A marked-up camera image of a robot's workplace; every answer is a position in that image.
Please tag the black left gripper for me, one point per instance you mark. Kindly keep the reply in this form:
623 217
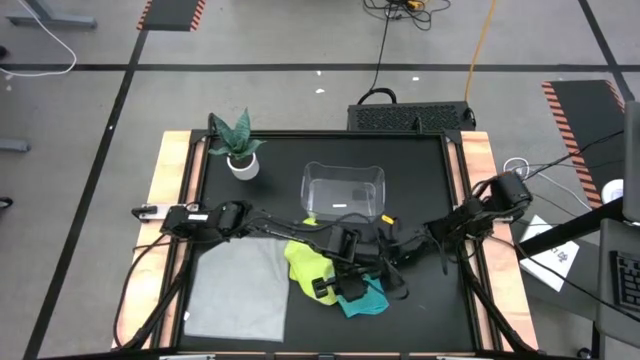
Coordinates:
354 285

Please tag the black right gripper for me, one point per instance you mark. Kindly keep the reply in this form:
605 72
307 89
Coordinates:
407 245

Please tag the yellow-green microfiber towel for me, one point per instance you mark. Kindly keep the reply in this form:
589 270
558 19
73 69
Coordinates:
305 265

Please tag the teal microfiber towel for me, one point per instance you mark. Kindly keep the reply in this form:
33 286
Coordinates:
365 305

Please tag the clear plastic bin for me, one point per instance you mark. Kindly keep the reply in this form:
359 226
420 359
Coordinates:
342 190

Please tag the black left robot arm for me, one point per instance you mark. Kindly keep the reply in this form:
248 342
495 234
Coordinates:
280 230

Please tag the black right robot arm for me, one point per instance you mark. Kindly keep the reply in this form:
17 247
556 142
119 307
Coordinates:
465 222

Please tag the grey microfiber towel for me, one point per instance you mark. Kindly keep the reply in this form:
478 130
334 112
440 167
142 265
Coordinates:
235 290

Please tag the yellow tag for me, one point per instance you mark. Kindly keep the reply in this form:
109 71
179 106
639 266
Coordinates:
388 219

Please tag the black perforated computer case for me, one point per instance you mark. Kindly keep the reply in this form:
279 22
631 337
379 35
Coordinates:
410 117

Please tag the white plant pot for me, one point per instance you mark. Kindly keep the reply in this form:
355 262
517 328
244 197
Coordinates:
243 172

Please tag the white paper sheet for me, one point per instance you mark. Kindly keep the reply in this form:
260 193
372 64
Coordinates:
550 265

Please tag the black diagonal bar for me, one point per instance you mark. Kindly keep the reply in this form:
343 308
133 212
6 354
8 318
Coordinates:
570 231

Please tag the green snake plant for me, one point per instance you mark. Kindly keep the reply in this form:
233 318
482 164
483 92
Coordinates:
235 140

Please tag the grey desk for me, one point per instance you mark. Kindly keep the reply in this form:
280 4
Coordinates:
620 235

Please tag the white cup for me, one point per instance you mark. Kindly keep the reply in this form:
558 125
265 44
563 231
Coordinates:
614 192

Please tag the hazard-striped black mat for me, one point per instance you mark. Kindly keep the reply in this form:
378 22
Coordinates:
582 120
172 14

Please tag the black keyboard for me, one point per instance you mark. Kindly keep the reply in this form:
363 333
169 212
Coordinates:
627 280

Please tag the grey monitor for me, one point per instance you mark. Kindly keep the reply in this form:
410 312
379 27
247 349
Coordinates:
632 160

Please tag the grey desk foot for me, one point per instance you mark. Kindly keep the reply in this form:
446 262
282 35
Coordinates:
50 21
15 146

